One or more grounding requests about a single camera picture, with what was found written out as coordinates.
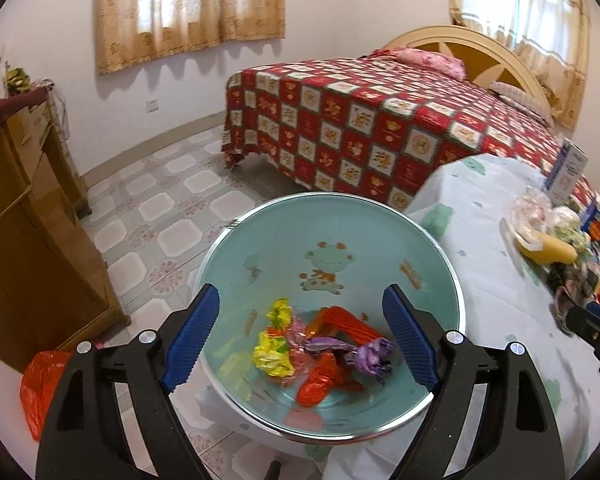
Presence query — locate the clear red-print plastic bag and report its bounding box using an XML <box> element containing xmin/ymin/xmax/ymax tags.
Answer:
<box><xmin>505</xmin><ymin>186</ymin><xmax>556</xmax><ymax>253</ymax></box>

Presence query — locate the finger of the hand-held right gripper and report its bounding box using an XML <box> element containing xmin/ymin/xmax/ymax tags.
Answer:
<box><xmin>565</xmin><ymin>301</ymin><xmax>600</xmax><ymax>392</ymax></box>

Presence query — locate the striped pillow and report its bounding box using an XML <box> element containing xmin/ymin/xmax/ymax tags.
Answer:
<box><xmin>487</xmin><ymin>81</ymin><xmax>553</xmax><ymax>126</ymax></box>

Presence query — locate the grey paper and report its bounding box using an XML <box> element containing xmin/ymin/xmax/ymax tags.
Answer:
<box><xmin>547</xmin><ymin>260</ymin><xmax>600</xmax><ymax>333</ymax></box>

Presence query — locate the beige patterned window curtain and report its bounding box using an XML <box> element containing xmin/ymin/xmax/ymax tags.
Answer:
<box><xmin>447</xmin><ymin>0</ymin><xmax>592</xmax><ymax>131</ymax></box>
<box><xmin>95</xmin><ymin>0</ymin><xmax>287</xmax><ymax>76</ymax></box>

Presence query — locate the green yellow decoration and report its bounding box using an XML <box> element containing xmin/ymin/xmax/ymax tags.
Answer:
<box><xmin>5</xmin><ymin>67</ymin><xmax>31</xmax><ymax>96</ymax></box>

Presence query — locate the orange plastic bag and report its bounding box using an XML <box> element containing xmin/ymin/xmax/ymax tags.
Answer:
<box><xmin>20</xmin><ymin>351</ymin><xmax>76</xmax><ymax>442</ymax></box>

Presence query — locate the purple plastic bag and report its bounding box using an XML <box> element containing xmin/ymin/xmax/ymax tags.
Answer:
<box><xmin>302</xmin><ymin>336</ymin><xmax>398</xmax><ymax>386</ymax></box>

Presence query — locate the bed with red patterned cover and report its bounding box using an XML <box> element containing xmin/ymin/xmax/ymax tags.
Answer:
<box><xmin>221</xmin><ymin>55</ymin><xmax>598</xmax><ymax>211</ymax></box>

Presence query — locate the yellow banana-shaped object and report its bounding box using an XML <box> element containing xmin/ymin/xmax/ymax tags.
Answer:
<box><xmin>517</xmin><ymin>232</ymin><xmax>578</xmax><ymax>266</ymax></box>

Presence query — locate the white orange crimped packet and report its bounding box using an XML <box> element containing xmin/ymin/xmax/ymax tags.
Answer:
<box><xmin>307</xmin><ymin>306</ymin><xmax>383</xmax><ymax>348</ymax></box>

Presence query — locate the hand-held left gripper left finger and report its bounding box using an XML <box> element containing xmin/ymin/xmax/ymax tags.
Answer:
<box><xmin>35</xmin><ymin>284</ymin><xmax>221</xmax><ymax>480</ymax></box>

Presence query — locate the teal round bin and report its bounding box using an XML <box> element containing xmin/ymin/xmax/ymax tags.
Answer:
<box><xmin>195</xmin><ymin>191</ymin><xmax>468</xmax><ymax>461</ymax></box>

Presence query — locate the pink clear wrapper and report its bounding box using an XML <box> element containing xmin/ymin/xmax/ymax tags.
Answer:
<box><xmin>286</xmin><ymin>316</ymin><xmax>326</xmax><ymax>361</ymax></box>

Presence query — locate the dark red cabinet cloth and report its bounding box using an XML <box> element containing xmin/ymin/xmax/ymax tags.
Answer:
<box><xmin>0</xmin><ymin>85</ymin><xmax>56</xmax><ymax>113</ymax></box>

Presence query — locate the wooden cabinet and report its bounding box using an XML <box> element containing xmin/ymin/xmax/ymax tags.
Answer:
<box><xmin>0</xmin><ymin>85</ymin><xmax>132</xmax><ymax>375</ymax></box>

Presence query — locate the yellow green wrapper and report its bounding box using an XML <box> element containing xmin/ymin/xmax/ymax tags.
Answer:
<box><xmin>265</xmin><ymin>298</ymin><xmax>293</xmax><ymax>328</ymax></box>

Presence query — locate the yellow plastic bag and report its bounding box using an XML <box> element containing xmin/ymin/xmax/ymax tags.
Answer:
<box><xmin>252</xmin><ymin>327</ymin><xmax>296</xmax><ymax>378</ymax></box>

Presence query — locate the cream wooden bed headboard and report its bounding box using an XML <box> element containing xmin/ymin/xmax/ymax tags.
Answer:
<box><xmin>382</xmin><ymin>25</ymin><xmax>556</xmax><ymax>121</ymax></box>

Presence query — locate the pink floral pillow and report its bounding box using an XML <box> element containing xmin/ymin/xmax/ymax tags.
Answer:
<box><xmin>365</xmin><ymin>47</ymin><xmax>466</xmax><ymax>80</ymax></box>

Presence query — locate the round table with tablecloth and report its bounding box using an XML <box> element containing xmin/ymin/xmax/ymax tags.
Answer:
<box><xmin>325</xmin><ymin>152</ymin><xmax>600</xmax><ymax>480</ymax></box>

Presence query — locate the tall white carton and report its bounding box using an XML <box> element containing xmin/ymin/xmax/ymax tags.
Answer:
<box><xmin>542</xmin><ymin>141</ymin><xmax>590</xmax><ymax>206</ymax></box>

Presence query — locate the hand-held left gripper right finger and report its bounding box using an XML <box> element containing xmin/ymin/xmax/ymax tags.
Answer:
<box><xmin>382</xmin><ymin>284</ymin><xmax>566</xmax><ymax>480</ymax></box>

